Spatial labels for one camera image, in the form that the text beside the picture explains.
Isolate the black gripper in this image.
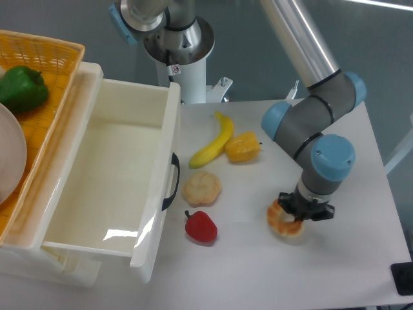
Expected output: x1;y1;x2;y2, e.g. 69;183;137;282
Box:
277;192;335;221

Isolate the glazed ring donut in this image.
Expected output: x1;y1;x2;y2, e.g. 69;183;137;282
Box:
267;200;305;238

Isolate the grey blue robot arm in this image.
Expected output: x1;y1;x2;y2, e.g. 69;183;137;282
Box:
109;1;366;221

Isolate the orange yellow toy pepper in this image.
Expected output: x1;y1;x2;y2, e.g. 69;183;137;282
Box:
225;131;261;162

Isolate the round cream bread bun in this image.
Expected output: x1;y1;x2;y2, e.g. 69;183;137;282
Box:
181;170;221;206

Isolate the red toy bell pepper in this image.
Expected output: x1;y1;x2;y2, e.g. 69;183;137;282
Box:
184;210;218;246

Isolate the black device at table edge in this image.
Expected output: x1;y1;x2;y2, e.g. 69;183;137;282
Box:
390;262;413;296

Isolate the yellow toy banana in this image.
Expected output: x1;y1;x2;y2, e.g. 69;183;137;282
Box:
188;111;234;169

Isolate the white plastic drawer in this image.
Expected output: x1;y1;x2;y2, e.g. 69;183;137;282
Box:
43;79;181;283

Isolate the orange woven basket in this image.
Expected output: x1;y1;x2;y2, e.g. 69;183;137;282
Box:
1;30;85;240

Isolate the beige round plate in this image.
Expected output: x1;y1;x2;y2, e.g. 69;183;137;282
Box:
1;104;27;203

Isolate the green toy bell pepper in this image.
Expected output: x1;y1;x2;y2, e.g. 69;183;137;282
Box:
1;66;49;114

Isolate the black drawer handle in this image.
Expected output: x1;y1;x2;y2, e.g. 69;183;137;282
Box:
161;152;181;211

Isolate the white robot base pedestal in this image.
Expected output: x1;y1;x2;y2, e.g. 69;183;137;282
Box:
143;16;233;104

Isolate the white drawer cabinet frame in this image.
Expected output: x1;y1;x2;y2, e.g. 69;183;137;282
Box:
1;62;103;287

